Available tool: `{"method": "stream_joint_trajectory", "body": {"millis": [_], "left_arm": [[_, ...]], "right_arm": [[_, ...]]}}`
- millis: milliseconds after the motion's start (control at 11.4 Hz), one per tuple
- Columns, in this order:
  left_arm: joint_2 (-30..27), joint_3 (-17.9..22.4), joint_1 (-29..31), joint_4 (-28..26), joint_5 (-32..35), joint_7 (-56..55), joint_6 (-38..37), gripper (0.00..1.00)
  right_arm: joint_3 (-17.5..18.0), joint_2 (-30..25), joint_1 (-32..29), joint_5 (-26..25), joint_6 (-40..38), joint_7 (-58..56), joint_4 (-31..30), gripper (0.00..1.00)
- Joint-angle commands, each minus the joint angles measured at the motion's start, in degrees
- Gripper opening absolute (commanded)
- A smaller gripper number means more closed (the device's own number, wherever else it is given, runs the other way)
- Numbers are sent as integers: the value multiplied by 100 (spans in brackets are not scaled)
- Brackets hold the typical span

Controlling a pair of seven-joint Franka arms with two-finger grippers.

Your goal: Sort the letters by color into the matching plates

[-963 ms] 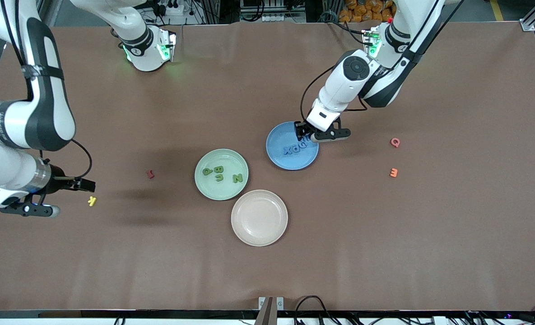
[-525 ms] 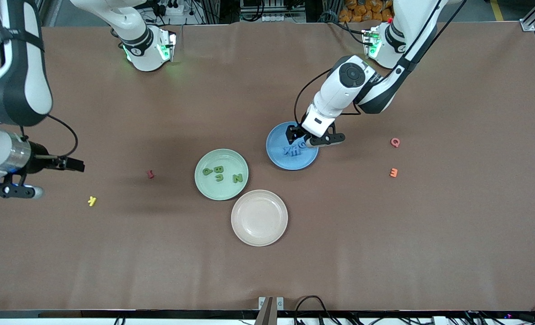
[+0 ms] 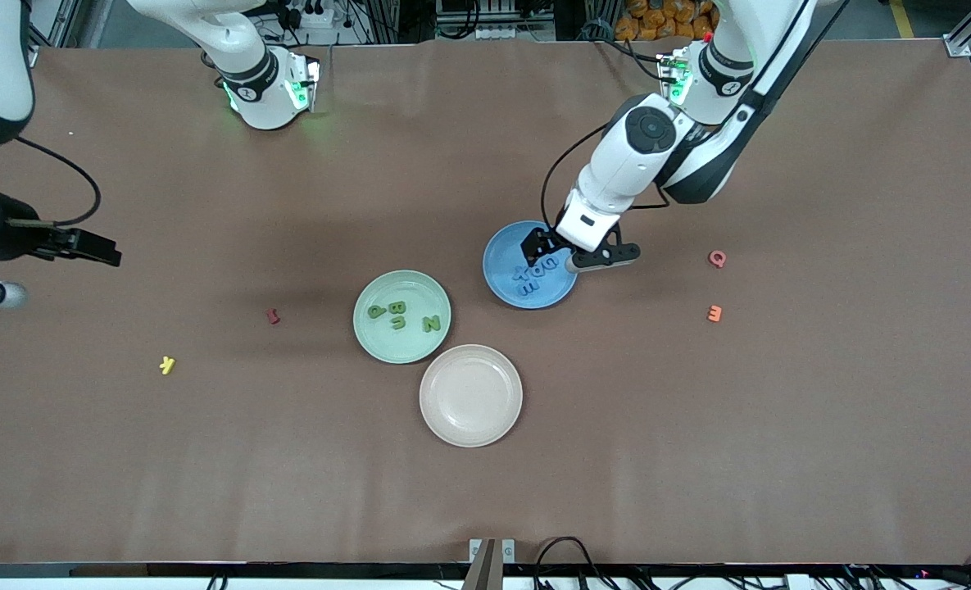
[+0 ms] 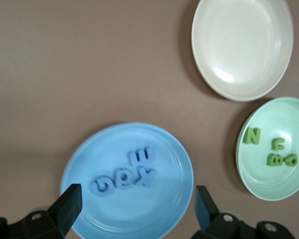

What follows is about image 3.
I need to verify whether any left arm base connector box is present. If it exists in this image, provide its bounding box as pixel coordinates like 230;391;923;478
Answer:
656;49;692;106

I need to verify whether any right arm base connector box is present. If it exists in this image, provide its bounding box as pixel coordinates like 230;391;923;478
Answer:
287;53;321;113

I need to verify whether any blue plate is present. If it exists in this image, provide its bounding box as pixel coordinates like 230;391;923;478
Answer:
482;220;580;311

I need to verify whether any beige plate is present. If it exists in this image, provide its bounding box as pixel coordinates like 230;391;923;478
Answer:
419;343;524;448

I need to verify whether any green plate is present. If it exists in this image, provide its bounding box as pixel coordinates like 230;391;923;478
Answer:
352;270;452;365

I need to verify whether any orange packets pile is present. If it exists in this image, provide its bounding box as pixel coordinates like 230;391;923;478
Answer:
615;0;719;42

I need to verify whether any brown table cover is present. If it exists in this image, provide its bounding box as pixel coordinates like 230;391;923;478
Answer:
0;37;971;566

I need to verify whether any white power strip with plugs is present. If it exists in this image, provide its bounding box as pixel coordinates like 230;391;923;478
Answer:
276;0;335;30

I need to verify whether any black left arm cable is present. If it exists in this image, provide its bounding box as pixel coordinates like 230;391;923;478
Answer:
541;0;851;230

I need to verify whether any looped black cable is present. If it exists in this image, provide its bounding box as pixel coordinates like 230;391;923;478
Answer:
534;536;613;590

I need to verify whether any grey metal table bracket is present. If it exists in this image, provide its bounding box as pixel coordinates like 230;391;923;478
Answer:
469;538;515;590

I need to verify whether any black cable bundle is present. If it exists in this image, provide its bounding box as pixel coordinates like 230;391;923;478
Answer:
805;551;971;590

